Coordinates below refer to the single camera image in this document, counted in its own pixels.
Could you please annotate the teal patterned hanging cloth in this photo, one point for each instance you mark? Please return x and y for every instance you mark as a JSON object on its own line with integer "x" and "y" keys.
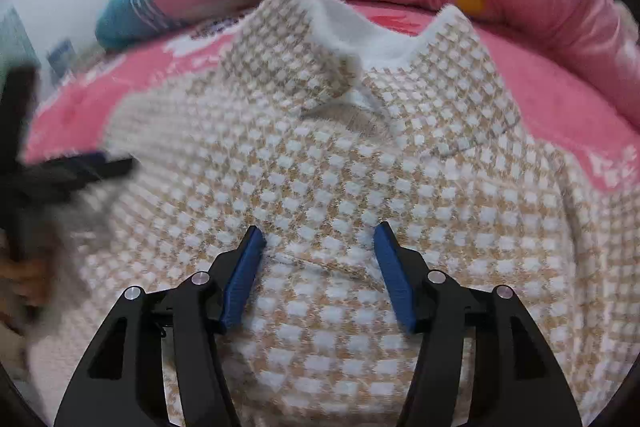
{"x": 15, "y": 39}

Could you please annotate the blue printed plastic box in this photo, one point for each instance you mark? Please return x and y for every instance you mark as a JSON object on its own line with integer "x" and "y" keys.
{"x": 60, "y": 57}

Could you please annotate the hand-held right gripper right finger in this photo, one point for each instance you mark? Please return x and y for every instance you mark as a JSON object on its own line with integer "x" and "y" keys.
{"x": 395, "y": 277}

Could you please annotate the beige white checked sweater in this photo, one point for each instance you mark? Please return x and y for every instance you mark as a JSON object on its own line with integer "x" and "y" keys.
{"x": 320, "y": 157}

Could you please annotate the pink floral bed sheet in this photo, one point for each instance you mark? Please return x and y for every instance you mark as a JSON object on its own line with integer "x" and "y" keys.
{"x": 550, "y": 97}

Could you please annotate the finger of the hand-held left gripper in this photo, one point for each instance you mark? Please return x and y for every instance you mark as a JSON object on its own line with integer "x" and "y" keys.
{"x": 82, "y": 160}
{"x": 112, "y": 168}

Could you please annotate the person's left hand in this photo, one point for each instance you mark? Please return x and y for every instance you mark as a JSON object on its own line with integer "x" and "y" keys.
{"x": 30, "y": 282}

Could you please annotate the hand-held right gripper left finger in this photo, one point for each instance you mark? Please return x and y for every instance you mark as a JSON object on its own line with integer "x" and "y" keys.
{"x": 242, "y": 277}

